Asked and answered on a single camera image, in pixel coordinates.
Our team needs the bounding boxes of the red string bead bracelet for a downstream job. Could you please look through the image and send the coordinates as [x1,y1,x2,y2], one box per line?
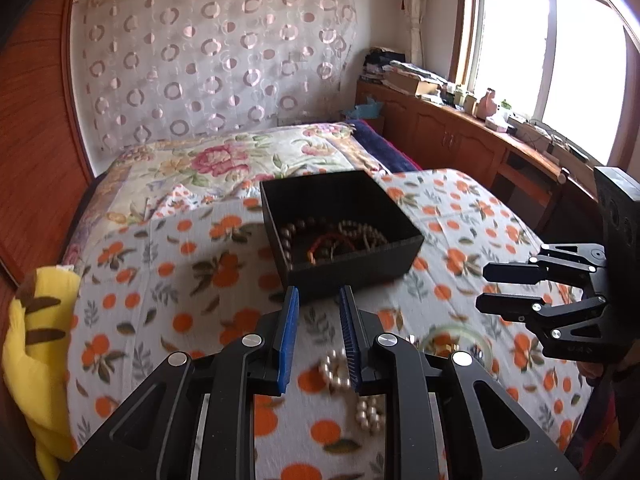
[307,231,356,266]

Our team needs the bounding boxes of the brown wooden bead bracelet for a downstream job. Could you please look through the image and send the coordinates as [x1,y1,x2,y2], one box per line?
[278,219,388,266]

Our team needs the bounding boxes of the black jewelry box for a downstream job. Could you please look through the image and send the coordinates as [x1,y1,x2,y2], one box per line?
[259,170,424,304]

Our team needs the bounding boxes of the green jade bangle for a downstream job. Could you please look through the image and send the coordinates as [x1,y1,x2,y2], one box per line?
[418,324,494,370]

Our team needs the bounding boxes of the wooden side cabinet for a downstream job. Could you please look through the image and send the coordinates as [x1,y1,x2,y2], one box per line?
[356,80,603,244]

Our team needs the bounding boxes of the pearl cluster piece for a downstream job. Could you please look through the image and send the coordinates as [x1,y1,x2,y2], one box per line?
[355,396,386,434]

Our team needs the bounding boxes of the orange print white blanket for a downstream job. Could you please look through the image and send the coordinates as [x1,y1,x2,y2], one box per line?
[63,169,591,479]

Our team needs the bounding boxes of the window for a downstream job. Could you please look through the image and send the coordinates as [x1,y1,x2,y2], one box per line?
[459,0,639,168]

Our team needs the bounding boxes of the dark blue blanket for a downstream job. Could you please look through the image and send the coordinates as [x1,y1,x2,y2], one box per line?
[347,119,421,174]

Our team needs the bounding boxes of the floral quilt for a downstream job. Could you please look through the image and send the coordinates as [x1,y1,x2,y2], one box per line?
[62,122,391,268]

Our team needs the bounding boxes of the yellow plush toy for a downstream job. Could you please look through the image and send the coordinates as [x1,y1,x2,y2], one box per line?
[2,266,80,479]

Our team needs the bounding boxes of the clutter on cabinet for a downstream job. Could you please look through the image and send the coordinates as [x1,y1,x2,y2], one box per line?
[357,70,589,172]

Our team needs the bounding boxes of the wooden headboard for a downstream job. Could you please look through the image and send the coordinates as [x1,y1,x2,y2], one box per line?
[1,0,93,287]

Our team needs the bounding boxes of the sheer circle pattern curtain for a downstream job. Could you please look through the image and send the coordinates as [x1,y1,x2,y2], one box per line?
[70,0,357,169]

